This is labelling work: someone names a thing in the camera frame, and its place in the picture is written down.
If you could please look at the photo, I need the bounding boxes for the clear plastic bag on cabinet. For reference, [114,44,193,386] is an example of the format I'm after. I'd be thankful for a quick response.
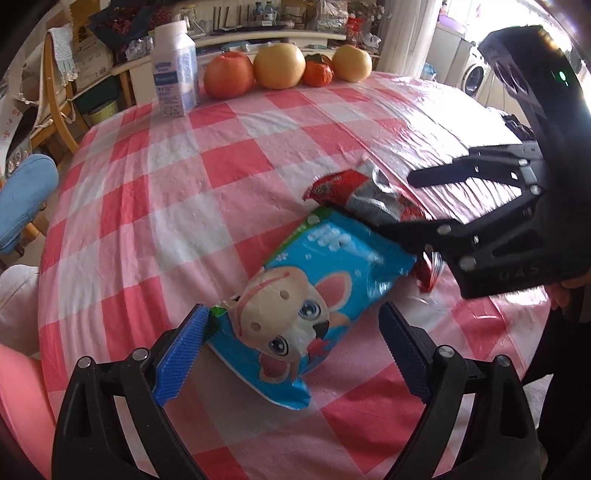
[318,0,349,33]

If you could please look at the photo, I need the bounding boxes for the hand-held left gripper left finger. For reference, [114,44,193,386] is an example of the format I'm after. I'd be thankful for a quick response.
[52,304,209,480]

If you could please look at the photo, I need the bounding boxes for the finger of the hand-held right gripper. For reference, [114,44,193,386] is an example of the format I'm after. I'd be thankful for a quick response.
[409,144,546,195]
[379,193,544,271]

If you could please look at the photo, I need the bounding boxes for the person's dark clothing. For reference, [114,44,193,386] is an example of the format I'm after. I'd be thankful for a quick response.
[519,286,591,480]

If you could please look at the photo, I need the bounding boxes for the white milk bottle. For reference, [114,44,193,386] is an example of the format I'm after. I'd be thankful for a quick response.
[152,21,201,118]

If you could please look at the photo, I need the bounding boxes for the pale green lace cloth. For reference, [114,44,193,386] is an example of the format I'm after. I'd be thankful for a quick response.
[46,25,77,84]

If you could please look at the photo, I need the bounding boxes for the pink checked tablecloth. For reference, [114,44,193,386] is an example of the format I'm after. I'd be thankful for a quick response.
[37,71,555,480]

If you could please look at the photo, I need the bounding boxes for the white washing machine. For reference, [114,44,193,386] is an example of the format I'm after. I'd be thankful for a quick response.
[459,53,492,97]

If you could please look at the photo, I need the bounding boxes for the person's right hand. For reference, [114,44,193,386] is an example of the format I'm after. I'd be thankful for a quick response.
[546,274,591,317]

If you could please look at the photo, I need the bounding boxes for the wooden chair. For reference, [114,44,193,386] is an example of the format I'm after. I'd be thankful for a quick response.
[41,32,90,155]
[0,222,47,273]

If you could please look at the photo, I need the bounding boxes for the white curtain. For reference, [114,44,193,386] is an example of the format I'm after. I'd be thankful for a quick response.
[376,0,437,81]

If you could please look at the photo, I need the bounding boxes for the red silver snack packet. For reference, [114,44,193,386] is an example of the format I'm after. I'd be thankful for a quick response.
[302,168,446,292]

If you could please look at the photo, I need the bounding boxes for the red orange apple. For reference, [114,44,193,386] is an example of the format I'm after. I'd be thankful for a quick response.
[204,51,256,99]

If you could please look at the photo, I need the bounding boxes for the cardboard box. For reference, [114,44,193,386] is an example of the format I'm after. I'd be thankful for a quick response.
[71,28,114,88]

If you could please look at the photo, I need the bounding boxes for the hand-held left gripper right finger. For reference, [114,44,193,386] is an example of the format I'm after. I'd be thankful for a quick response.
[379,301,548,480]

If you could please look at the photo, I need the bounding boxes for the blue seat cushion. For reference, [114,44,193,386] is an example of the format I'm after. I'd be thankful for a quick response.
[0,154,60,256]

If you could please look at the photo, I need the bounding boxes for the blue cartoon wipes packet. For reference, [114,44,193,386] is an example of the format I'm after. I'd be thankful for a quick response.
[206,207,419,411]

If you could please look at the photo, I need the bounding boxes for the dark floral cloth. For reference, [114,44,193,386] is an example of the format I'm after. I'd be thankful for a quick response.
[88,0,176,51]

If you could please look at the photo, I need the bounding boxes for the green round bin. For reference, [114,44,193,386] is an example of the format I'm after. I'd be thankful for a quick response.
[88,99,121,127]

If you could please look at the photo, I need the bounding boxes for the white orange print bag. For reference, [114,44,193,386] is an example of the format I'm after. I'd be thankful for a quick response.
[0,78,33,167]

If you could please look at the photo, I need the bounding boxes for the small yellow pear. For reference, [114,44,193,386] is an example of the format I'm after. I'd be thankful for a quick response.
[332,44,373,83]

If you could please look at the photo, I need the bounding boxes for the small orange persimmon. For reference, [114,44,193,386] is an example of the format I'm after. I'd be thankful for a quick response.
[302,54,334,88]

